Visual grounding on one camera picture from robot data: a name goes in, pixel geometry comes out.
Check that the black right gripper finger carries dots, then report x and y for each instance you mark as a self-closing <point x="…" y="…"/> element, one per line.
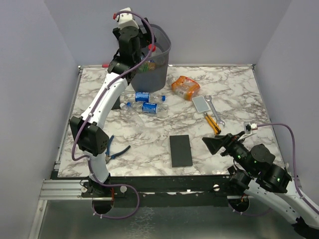
<point x="214" y="144"/>
<point x="235" y="137"/>

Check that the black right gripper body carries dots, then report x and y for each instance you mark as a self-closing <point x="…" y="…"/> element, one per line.
<point x="237" y="149"/>

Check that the red label clear bottle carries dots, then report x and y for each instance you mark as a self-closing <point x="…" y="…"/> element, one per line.
<point x="153" y="48"/>

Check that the small orange juice bottle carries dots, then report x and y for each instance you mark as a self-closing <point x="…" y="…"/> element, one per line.
<point x="148" y="66"/>

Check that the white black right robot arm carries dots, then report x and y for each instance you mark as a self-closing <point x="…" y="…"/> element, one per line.
<point x="267" y="182"/>

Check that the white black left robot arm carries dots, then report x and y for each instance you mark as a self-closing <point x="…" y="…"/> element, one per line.
<point x="87" y="130"/>

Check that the grey mesh waste bin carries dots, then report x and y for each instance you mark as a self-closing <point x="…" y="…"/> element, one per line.
<point x="151" y="76"/>

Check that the black block near centre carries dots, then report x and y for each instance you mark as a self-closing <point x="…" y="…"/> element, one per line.
<point x="180" y="151"/>

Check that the black block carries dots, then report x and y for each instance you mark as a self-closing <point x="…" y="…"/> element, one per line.
<point x="180" y="151"/>
<point x="116" y="105"/>

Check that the silver wrench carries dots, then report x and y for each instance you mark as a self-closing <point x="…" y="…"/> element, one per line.
<point x="219" y="121"/>

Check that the Pepsi bottle far left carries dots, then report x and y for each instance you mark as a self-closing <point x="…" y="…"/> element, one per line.
<point x="132" y="96"/>

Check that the pepsi bottle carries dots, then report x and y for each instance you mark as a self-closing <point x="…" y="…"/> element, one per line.
<point x="157" y="109"/>
<point x="132" y="96"/>

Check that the Pepsi bottle near left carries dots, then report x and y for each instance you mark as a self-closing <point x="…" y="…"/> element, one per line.
<point x="157" y="109"/>

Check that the crushed orange plastic bottle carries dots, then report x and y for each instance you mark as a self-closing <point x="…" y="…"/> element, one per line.
<point x="185" y="88"/>

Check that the black block far left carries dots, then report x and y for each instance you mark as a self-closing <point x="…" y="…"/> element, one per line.
<point x="116" y="105"/>

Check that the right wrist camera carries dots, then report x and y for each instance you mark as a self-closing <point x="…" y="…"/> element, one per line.
<point x="249" y="128"/>

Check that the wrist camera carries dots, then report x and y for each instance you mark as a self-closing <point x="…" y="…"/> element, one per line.
<point x="249" y="128"/>
<point x="125" y="19"/>

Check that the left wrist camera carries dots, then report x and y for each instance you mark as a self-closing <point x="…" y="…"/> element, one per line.
<point x="125" y="19"/>

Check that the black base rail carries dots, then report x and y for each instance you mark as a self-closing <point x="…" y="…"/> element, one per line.
<point x="147" y="191"/>

